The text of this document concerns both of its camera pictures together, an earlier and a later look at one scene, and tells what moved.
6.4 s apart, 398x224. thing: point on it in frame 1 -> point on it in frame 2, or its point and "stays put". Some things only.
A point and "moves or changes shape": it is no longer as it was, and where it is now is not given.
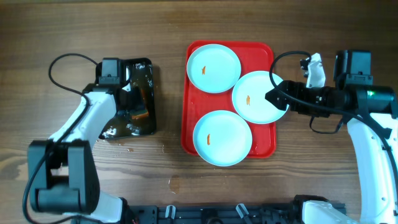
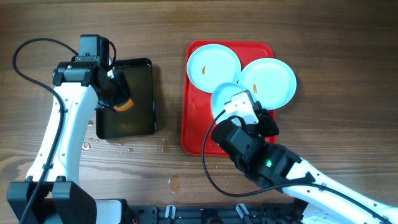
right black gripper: x=298 y=88 -> x=264 y=118
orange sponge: x=142 y=114 moves or changes shape
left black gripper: x=137 y=102 -> x=124 y=92
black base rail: x=143 y=213 stays put
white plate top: x=214 y=68 stays put
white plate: x=249 y=98 moves or changes shape
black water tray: x=135 y=111 stays put
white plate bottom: x=222 y=138 moves or changes shape
